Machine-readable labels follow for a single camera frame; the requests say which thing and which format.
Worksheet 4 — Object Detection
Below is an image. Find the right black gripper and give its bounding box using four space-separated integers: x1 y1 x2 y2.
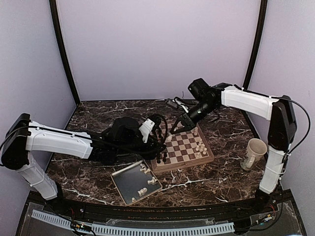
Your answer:
171 100 218 134

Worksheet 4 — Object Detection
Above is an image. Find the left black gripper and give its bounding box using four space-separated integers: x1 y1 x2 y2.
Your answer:
115 135 166 161

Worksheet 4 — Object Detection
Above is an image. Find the wooden chess board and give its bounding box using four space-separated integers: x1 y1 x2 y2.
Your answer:
151 126 215 173

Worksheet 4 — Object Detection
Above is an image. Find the metal tray wooden rim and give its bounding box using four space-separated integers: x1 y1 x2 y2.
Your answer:
111 161 162 206

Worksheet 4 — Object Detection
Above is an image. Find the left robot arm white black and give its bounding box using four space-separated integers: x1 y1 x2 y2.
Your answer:
0 113 168 214

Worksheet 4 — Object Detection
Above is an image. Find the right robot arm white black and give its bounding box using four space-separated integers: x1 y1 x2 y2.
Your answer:
170 78 297 194

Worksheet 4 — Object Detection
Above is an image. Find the black chess pieces row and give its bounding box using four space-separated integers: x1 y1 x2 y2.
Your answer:
156 128 168 164

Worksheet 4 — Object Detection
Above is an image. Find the white chess pieces pile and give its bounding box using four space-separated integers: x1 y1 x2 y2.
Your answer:
131 163 160 202

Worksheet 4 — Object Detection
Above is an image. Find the cream white mug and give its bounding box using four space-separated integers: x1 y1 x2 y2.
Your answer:
240 138 268 171

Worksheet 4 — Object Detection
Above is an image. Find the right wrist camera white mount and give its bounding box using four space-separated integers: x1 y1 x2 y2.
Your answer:
165 97 189 113

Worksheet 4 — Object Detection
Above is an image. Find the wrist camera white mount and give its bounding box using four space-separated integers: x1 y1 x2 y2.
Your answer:
165 97 189 113
139 118 155 144

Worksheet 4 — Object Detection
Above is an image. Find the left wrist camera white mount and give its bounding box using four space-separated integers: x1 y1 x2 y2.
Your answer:
139 118 155 144

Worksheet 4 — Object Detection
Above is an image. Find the white slotted cable duct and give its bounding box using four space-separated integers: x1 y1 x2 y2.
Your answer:
31 209 235 236

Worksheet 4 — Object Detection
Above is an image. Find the black front rail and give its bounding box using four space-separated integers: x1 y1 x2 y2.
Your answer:
64 199 256 221

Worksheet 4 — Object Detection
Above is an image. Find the right black frame post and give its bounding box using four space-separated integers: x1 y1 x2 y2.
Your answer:
243 0 268 89

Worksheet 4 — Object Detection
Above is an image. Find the black frame post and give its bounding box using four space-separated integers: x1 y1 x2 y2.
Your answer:
49 0 81 106
243 0 268 89

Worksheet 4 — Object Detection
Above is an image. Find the left black frame post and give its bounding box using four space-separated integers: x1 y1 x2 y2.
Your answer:
49 0 81 106

